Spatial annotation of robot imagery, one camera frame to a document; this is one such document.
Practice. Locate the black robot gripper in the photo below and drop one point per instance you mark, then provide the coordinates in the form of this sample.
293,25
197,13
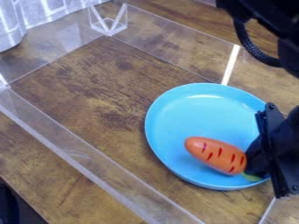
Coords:
272,154

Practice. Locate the clear acrylic enclosure wall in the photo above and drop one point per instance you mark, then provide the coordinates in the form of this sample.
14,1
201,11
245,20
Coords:
77,83

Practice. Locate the white checkered curtain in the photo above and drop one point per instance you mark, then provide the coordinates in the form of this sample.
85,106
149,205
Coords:
20,15

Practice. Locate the orange toy carrot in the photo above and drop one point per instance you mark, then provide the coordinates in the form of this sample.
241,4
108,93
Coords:
220,156

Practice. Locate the blue round plastic tray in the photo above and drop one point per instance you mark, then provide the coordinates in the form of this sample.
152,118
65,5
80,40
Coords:
201,110

